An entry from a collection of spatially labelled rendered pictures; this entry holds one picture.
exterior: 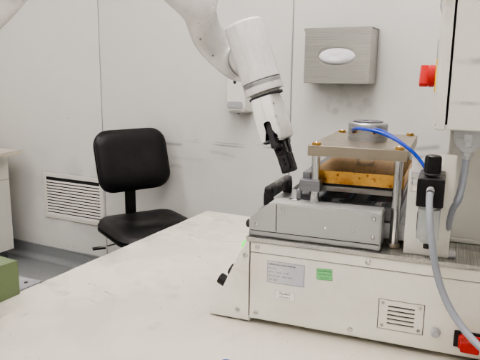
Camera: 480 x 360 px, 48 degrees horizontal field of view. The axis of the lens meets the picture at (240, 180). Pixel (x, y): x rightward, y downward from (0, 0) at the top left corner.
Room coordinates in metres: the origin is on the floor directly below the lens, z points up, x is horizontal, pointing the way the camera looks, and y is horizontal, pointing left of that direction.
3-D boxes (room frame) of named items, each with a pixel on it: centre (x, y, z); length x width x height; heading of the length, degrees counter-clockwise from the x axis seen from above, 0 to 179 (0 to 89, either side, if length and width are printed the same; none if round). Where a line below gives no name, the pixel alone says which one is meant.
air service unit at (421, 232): (0.83, -0.30, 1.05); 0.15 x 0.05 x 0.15; 159
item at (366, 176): (1.08, -0.25, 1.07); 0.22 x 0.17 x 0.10; 159
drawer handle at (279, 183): (1.15, -0.09, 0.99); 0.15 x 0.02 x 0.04; 159
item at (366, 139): (1.06, -0.28, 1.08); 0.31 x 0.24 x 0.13; 159
